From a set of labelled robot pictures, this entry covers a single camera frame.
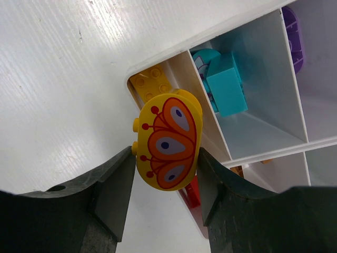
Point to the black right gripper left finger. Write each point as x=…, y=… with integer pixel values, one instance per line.
x=85, y=214

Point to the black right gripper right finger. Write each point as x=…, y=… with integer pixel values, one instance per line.
x=243, y=217

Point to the brown brick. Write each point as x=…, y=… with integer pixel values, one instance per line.
x=239, y=169

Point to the red rectangular brick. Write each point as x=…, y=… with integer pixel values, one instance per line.
x=191, y=194

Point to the orange butterfly block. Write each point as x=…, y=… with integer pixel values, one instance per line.
x=169, y=130

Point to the yellow rectangular brick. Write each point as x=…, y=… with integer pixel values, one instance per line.
x=150, y=83

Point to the teal and yellow brick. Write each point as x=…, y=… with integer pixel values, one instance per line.
x=225, y=85

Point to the teal frog block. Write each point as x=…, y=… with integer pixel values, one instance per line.
x=202, y=59

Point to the purple lotus block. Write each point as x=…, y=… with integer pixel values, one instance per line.
x=294, y=38

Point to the white right divided container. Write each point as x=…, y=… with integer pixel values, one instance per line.
x=309, y=164

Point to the white divided container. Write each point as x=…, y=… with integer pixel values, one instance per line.
x=284, y=109
x=309, y=164

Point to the white left divided container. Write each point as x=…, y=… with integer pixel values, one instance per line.
x=284, y=109

